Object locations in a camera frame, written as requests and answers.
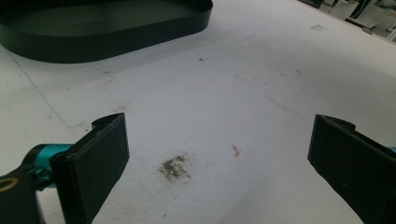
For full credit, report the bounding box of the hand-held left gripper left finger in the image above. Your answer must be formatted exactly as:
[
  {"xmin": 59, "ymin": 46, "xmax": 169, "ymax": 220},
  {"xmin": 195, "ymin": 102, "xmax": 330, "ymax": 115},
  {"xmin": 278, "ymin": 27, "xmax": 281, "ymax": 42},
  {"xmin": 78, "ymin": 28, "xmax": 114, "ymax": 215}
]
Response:
[{"xmin": 21, "ymin": 112, "xmax": 131, "ymax": 224}]

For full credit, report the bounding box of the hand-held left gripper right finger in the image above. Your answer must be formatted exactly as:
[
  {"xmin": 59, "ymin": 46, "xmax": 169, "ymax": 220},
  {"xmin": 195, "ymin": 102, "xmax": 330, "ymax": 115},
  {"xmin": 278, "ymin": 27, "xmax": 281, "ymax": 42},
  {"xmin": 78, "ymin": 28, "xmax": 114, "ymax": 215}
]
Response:
[{"xmin": 306, "ymin": 113, "xmax": 396, "ymax": 224}]

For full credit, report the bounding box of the black oval tray with stand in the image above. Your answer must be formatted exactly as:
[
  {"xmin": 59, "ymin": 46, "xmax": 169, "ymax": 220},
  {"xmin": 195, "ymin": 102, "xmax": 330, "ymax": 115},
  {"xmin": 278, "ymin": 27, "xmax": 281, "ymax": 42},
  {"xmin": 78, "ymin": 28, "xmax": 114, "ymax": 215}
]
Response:
[{"xmin": 0, "ymin": 0, "xmax": 215, "ymax": 64}]

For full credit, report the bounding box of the white foam mat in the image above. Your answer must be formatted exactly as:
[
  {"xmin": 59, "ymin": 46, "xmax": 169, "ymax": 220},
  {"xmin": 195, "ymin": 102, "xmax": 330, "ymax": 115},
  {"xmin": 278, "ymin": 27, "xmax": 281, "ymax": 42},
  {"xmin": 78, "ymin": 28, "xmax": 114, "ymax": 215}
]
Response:
[{"xmin": 0, "ymin": 0, "xmax": 396, "ymax": 224}]

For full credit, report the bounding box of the black metal frame post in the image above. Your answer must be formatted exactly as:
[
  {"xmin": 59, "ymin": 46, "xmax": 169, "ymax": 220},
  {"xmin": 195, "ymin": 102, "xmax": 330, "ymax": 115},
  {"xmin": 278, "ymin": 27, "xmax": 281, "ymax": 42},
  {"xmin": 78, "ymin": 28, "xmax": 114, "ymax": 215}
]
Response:
[{"xmin": 344, "ymin": 0, "xmax": 375, "ymax": 31}]

